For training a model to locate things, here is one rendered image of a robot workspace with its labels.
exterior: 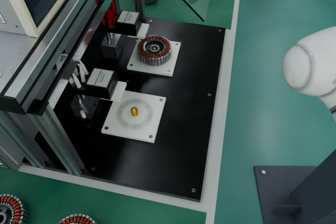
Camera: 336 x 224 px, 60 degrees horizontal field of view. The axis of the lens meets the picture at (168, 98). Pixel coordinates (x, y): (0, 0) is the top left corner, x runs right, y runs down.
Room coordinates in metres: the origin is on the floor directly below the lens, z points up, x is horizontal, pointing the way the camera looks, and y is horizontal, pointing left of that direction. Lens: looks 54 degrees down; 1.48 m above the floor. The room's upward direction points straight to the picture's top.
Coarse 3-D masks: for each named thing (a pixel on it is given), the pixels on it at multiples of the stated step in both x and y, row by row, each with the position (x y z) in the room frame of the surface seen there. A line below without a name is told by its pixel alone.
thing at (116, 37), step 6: (114, 36) 0.73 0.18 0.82; (120, 36) 0.74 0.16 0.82; (102, 42) 0.70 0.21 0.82; (114, 42) 0.70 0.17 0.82; (120, 42) 0.73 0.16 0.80; (102, 48) 0.69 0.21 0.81; (108, 48) 0.69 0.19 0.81; (114, 48) 0.68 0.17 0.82; (120, 48) 0.72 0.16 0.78; (108, 54) 0.69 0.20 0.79; (114, 54) 0.68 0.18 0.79
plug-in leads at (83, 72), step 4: (60, 56) 0.49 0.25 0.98; (64, 60) 0.48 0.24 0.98; (56, 64) 0.47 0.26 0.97; (60, 64) 0.47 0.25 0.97; (80, 64) 0.50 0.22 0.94; (76, 68) 0.50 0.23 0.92; (80, 68) 0.48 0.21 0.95; (84, 68) 0.50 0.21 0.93; (56, 72) 0.48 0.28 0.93; (76, 72) 0.50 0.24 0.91; (80, 72) 0.48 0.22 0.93; (84, 72) 0.50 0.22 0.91; (88, 72) 0.51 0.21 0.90; (76, 76) 0.50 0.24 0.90; (80, 76) 0.48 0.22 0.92; (84, 76) 0.48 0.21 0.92; (72, 80) 0.47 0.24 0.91; (76, 80) 0.45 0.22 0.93; (84, 80) 0.48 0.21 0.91; (76, 84) 0.46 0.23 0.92; (80, 84) 0.46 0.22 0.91; (80, 88) 0.46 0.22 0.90
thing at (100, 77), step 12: (96, 72) 0.49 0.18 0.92; (108, 72) 0.49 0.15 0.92; (72, 84) 0.47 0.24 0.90; (84, 84) 0.45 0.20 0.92; (96, 84) 0.45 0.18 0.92; (108, 84) 0.45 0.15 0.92; (120, 84) 0.48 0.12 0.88; (84, 96) 0.49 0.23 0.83; (96, 96) 0.44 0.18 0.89; (108, 96) 0.43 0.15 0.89; (120, 96) 0.44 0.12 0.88
